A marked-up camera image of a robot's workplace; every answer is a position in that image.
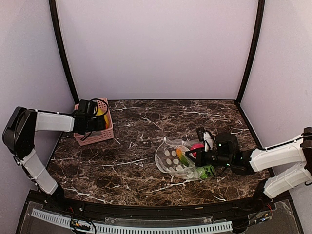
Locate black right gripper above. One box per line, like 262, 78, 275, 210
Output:
186, 146, 233, 167

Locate yellow fake banana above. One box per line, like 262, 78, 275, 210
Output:
96, 109, 109, 129

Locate clear zip top bag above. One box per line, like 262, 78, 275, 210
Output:
155, 137, 216, 181

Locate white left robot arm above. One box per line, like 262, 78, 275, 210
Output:
2, 107, 106, 213

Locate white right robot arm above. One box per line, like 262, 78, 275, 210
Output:
185, 127, 312, 212

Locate pink fake fruit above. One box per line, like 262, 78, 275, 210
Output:
191, 143, 205, 158

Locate green fake watermelon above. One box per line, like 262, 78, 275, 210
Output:
197, 165, 215, 180

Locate pink perforated plastic basket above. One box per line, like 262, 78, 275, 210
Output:
72, 97, 114, 146

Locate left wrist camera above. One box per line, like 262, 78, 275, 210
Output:
77, 99, 98, 117

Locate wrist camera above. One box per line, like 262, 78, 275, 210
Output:
77, 99, 98, 117
196, 126, 241, 156

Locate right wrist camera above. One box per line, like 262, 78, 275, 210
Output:
196, 126, 241, 156

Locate black front rail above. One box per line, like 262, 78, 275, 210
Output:
43, 192, 271, 224

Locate white slotted cable duct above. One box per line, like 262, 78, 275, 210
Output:
31, 208, 233, 234

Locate black frame post left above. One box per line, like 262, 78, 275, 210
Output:
48, 0, 79, 104

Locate black frame post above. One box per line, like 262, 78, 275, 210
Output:
235, 0, 266, 106
48, 0, 79, 104

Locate black frame post right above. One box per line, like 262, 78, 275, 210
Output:
235, 0, 266, 106

